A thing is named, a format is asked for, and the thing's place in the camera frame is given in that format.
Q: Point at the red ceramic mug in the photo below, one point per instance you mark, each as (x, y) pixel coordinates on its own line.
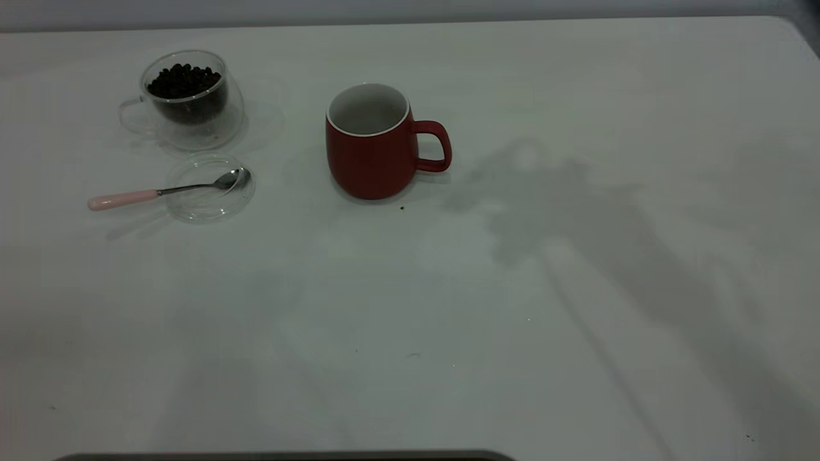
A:
(368, 163)

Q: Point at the clear glass saucer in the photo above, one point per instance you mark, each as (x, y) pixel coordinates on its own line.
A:
(211, 205)

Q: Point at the clear double-wall glass cup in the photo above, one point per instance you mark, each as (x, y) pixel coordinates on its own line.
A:
(224, 121)

